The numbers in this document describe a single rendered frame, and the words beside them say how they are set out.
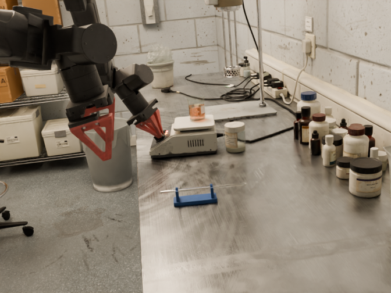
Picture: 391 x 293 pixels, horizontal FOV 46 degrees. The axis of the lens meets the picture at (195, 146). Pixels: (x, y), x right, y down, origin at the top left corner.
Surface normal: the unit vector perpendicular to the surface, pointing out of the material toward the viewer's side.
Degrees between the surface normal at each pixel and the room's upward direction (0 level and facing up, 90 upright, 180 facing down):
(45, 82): 92
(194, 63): 90
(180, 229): 0
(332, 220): 0
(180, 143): 90
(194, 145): 90
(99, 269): 0
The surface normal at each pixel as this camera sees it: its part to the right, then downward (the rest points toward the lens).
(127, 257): -0.08, -0.94
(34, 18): 0.98, 0.08
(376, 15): -0.99, 0.12
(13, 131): 0.14, 0.36
